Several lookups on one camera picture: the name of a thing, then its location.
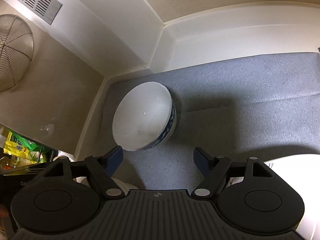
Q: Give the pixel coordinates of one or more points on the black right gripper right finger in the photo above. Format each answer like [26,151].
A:
[220,173]

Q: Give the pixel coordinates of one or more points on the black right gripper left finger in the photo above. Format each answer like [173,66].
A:
[64,196]

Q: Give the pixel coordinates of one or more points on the white bowl blue pattern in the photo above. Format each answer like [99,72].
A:
[145,117]

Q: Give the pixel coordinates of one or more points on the white plate with line drawing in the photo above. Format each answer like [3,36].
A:
[301,172]

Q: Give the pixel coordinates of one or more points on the black storage rack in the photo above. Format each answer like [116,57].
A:
[16,172]

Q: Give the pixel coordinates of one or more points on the yellow green snack packet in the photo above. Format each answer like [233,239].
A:
[20,147]

